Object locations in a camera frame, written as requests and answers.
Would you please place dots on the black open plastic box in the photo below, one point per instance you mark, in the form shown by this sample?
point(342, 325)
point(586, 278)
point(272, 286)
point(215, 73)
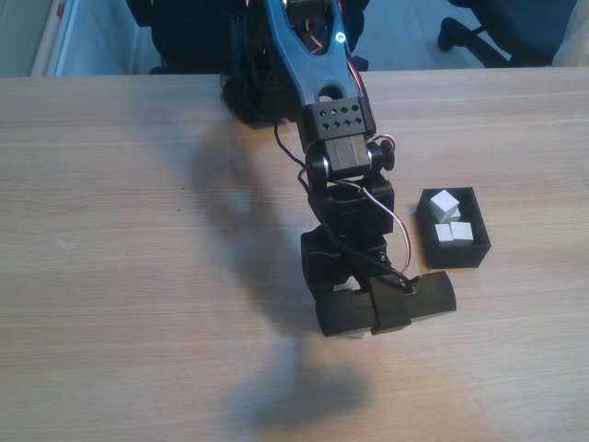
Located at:
point(455, 258)

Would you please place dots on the black office chair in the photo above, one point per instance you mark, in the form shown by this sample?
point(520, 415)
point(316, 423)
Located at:
point(184, 37)

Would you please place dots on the dark teal office chair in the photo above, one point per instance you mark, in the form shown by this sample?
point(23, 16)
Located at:
point(515, 27)

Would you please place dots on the beige cloth object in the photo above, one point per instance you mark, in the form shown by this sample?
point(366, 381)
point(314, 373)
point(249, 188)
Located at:
point(575, 50)

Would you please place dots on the white leaning board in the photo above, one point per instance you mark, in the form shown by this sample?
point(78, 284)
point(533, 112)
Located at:
point(92, 41)

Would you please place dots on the black oval gripper camera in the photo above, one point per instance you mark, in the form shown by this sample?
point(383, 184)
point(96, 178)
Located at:
point(432, 297)

